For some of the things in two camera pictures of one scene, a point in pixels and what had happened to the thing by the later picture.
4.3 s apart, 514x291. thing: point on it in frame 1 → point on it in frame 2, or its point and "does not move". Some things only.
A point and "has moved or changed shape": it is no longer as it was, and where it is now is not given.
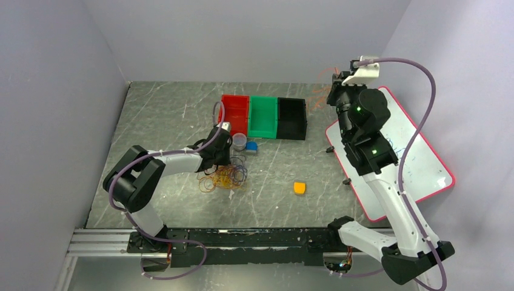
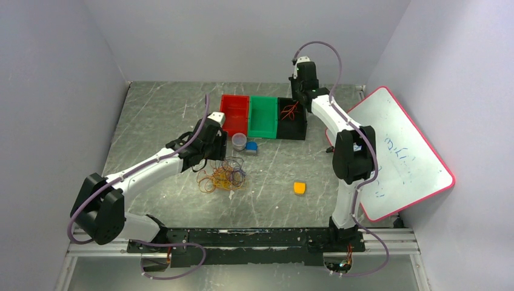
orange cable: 322,91 has moved or changed shape
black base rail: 209,248 does not move
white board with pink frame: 423,173 does not move
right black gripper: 337,86 → 293,81
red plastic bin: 236,112 does not move
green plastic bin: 263,117 does not move
